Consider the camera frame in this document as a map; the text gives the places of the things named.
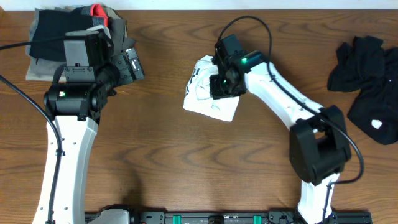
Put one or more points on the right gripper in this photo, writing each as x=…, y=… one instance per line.
x=216, y=91

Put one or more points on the folded black garment red band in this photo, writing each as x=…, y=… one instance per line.
x=50, y=24

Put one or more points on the folded grey garment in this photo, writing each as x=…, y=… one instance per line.
x=43, y=70

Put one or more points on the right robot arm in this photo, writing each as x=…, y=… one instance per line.
x=317, y=150

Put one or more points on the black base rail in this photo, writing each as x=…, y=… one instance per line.
x=120, y=214

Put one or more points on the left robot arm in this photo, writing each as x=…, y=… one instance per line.
x=79, y=91

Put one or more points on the crumpled black garment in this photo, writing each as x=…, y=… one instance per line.
x=366, y=67

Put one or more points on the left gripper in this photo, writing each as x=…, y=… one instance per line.
x=125, y=76

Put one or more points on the white t-shirt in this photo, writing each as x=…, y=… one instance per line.
x=197, y=93

